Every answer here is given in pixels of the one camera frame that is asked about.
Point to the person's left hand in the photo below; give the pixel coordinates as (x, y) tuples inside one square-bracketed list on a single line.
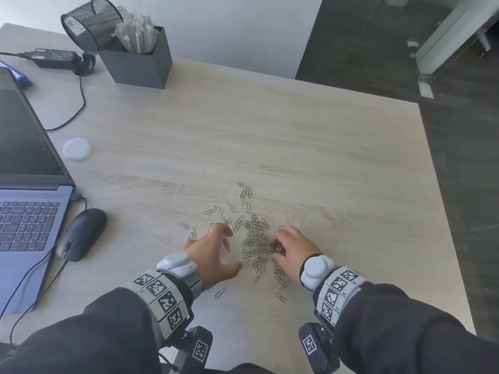
[(204, 255)]

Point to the black mesh pen holder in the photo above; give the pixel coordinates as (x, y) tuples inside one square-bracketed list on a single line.
[(89, 23)]

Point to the grey laptop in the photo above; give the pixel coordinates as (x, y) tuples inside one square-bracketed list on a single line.
[(27, 171)]

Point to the black power adapter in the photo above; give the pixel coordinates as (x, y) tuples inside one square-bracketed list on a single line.
[(54, 58)]

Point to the person's right hand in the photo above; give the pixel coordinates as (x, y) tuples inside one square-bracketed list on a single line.
[(298, 249)]

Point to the person's right thumb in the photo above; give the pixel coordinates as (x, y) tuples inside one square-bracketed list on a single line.
[(277, 261)]

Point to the blue folder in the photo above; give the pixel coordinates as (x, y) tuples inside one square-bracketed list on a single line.
[(17, 75)]

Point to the bundle of white sticks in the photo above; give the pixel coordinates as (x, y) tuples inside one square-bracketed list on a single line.
[(134, 31)]

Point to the white round lid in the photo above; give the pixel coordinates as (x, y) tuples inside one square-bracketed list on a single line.
[(77, 148)]

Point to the clear plastic container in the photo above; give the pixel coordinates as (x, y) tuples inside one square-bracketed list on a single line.
[(226, 249)]

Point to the white wrist tracker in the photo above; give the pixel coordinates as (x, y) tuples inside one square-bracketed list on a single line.
[(317, 270), (177, 264)]

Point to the pile of silver paper clips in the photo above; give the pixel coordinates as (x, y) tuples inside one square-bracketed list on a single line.
[(255, 241)]

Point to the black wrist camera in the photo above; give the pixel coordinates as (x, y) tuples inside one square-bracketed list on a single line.
[(197, 348), (314, 346)]

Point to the dark grey box holder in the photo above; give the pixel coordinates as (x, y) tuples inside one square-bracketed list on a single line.
[(142, 62)]

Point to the marker-tag wristband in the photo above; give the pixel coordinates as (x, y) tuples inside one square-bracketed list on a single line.
[(161, 294), (337, 290)]

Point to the black computer mouse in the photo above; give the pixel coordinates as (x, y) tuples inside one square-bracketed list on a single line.
[(82, 234)]

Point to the person's left forearm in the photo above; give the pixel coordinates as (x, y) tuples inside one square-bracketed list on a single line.
[(89, 334)]

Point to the person's right forearm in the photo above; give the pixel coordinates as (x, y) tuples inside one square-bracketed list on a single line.
[(405, 331)]

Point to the white table frame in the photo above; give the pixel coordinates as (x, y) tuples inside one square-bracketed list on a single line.
[(448, 38)]

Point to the person's left thumb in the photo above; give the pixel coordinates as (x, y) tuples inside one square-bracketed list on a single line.
[(232, 270)]

